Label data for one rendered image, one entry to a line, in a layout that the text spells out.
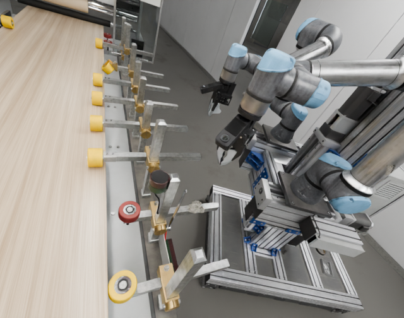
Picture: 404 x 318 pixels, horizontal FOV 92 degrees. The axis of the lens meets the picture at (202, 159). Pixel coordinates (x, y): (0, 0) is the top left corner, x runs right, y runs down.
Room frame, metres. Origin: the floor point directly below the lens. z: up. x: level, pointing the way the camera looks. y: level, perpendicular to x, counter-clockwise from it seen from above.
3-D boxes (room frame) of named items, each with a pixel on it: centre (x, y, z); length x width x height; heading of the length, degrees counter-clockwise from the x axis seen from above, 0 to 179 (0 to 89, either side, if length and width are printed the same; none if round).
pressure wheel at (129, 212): (0.41, 0.17, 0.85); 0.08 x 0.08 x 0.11
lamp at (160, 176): (0.41, 0.10, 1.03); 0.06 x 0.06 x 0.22; 35
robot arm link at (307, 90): (0.58, -0.17, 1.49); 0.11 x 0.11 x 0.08; 13
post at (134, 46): (1.46, 0.78, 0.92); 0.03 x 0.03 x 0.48; 35
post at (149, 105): (0.85, 0.35, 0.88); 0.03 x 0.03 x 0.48; 35
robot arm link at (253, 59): (1.06, -0.04, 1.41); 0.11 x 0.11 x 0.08; 44
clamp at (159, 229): (0.46, 0.07, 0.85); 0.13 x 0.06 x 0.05; 35
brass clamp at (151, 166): (0.66, 0.22, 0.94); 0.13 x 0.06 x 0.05; 35
